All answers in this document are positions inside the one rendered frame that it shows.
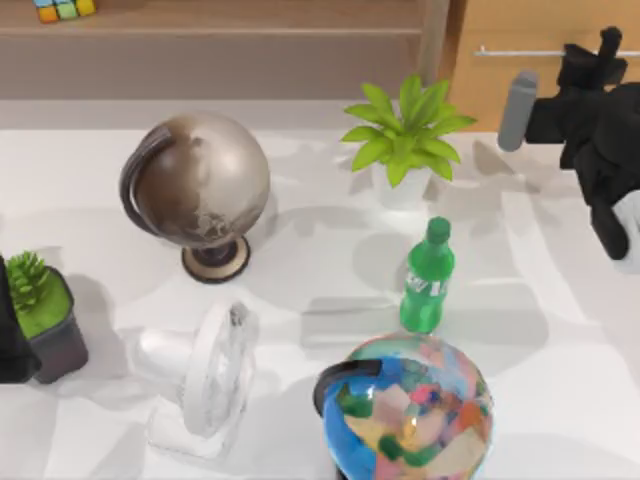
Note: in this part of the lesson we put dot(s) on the green bottle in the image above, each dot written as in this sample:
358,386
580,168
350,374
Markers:
425,285

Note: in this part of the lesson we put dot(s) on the wooden cupboard door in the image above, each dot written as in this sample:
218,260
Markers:
500,90

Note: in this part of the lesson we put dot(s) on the white desk fan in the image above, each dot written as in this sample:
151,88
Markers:
215,380

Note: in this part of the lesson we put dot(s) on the leafy plant in white pot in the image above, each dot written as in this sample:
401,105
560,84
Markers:
405,130

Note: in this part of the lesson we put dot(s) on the bronze globe on stand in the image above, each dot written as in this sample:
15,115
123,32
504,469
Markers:
210,175

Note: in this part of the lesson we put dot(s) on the wooden open shelf unit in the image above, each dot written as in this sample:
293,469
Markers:
225,55

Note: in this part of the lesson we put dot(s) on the colourful puzzle cube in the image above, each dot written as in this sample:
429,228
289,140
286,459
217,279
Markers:
65,9

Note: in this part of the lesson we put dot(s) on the pale grey rounded box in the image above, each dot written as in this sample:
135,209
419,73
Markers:
517,112

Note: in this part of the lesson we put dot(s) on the spiky plant in grey pot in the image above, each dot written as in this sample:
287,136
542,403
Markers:
45,320

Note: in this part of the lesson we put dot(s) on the colourful globe with black arc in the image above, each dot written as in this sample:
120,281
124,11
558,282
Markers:
415,415

